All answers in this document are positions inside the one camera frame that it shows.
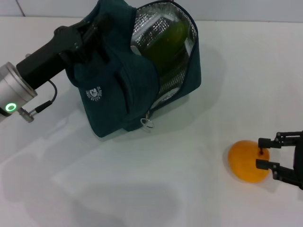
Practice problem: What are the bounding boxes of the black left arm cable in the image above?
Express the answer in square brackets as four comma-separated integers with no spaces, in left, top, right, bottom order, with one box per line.
[28,79,58,117]

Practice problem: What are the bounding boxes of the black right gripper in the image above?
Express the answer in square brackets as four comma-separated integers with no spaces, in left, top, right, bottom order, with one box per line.
[255,130,303,191]

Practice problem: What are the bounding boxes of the dark teal insulated lunch bag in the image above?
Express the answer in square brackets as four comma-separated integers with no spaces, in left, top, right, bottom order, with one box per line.
[66,0,202,139]

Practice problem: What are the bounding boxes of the green cucumber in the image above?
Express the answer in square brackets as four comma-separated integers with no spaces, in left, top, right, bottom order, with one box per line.
[142,20,190,72]

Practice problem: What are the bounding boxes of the orange pear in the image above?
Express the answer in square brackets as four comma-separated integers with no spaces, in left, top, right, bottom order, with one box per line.
[227,140,270,184]

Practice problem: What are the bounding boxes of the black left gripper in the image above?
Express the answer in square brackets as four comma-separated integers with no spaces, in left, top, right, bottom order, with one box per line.
[16,13,115,90]

